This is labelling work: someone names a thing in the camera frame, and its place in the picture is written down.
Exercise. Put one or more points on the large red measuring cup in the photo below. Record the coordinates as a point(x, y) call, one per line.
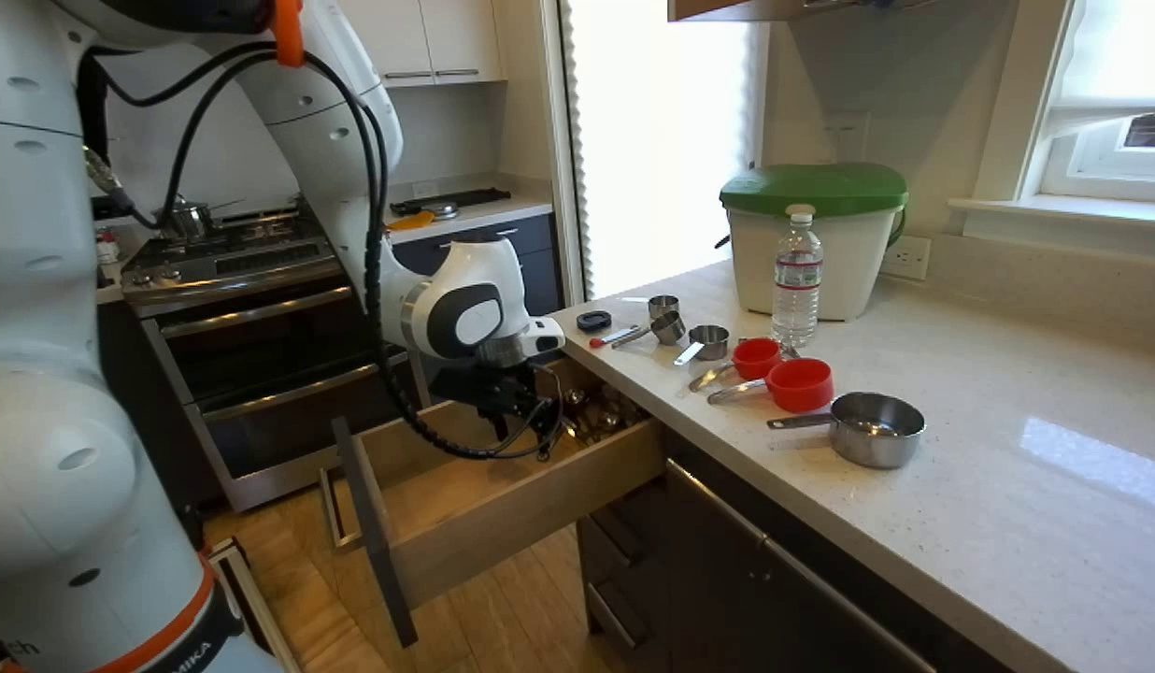
point(802, 383)

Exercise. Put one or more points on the clear plastic water bottle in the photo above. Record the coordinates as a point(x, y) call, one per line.
point(796, 281)

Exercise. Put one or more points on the white wall outlet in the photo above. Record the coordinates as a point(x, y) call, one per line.
point(907, 257)

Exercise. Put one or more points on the steel utensil pile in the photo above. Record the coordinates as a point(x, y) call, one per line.
point(600, 413)

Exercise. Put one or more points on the medium steel measuring cup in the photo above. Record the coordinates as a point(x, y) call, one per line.
point(713, 338)

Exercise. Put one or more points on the large steel measuring cup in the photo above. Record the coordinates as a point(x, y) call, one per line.
point(875, 433)

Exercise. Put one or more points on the small black round object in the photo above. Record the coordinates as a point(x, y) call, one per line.
point(591, 321)

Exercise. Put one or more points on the open wooden drawer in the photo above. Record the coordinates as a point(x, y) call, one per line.
point(476, 526)

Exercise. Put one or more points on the white upper cabinet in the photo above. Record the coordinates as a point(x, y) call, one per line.
point(432, 38)

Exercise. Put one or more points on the small steel measuring cup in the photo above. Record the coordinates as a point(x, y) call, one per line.
point(667, 321)

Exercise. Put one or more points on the dark counter base cabinet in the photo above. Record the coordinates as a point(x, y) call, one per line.
point(726, 586)

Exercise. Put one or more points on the white bin with green lid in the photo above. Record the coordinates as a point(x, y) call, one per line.
point(840, 247)

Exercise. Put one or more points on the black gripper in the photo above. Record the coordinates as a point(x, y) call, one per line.
point(495, 385)

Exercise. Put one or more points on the stainless steel oven range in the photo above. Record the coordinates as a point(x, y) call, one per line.
point(279, 374)

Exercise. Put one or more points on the bright kitchen window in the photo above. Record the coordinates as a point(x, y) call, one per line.
point(1110, 77)

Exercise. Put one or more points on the glass door with blinds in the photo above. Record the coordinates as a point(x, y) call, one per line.
point(655, 135)

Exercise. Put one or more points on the small red measuring cup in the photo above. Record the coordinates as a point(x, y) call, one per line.
point(757, 357)

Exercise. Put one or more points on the steel kettle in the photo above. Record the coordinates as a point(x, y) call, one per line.
point(186, 225)

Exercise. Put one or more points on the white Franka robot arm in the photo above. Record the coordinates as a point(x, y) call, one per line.
point(53, 499)

